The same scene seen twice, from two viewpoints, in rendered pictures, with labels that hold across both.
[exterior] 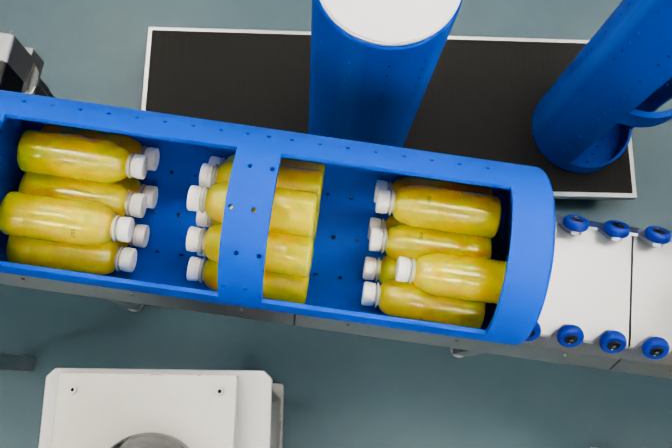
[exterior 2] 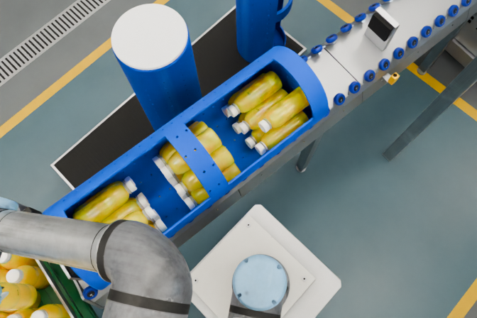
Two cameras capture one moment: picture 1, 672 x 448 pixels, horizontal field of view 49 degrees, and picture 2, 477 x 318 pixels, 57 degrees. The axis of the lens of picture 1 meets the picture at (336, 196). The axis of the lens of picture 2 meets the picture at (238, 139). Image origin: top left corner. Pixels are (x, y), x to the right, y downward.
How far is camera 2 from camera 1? 0.33 m
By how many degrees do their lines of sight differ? 11
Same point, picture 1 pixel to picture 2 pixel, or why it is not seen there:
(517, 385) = (335, 159)
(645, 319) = (356, 70)
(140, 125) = (120, 164)
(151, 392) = (225, 250)
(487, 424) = (339, 184)
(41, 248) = not seen: hidden behind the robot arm
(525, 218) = (288, 63)
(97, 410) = (212, 277)
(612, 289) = (336, 72)
